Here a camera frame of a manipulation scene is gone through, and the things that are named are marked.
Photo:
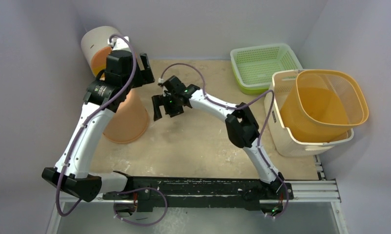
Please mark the cream perforated laundry basket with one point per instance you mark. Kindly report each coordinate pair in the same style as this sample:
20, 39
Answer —
284, 141

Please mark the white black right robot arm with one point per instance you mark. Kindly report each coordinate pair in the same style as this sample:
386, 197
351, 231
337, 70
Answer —
241, 125

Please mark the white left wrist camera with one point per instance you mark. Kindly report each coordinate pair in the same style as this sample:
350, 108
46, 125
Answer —
119, 44

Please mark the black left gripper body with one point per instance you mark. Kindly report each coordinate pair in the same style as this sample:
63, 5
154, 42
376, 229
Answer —
136, 77

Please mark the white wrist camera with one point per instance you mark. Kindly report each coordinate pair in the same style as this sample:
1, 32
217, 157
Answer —
164, 89
119, 44

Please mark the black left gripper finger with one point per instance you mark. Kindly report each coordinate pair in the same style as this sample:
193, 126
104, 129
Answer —
144, 77
145, 67

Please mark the aluminium extrusion frame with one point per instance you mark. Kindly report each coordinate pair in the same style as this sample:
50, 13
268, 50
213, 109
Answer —
305, 191

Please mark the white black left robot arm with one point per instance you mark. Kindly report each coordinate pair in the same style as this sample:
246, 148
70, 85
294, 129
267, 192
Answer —
71, 174

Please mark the yellow orange slatted bin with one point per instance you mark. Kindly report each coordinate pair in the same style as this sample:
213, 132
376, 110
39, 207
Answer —
323, 105

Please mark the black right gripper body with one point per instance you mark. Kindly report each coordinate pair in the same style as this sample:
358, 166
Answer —
165, 104

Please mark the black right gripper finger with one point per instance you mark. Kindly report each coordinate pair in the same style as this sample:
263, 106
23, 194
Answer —
174, 111
157, 101

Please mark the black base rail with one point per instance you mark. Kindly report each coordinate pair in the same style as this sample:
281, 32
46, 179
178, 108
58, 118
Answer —
149, 192

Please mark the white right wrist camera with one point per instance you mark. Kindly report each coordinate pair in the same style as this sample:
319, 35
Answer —
164, 89

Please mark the green perforated plastic basket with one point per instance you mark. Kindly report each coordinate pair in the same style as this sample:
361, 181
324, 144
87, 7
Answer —
253, 67

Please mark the peach plastic bucket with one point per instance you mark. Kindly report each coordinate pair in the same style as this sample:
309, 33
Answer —
129, 122

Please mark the round drawer cabinet white orange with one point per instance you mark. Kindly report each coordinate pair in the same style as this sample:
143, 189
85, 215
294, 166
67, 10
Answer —
95, 47

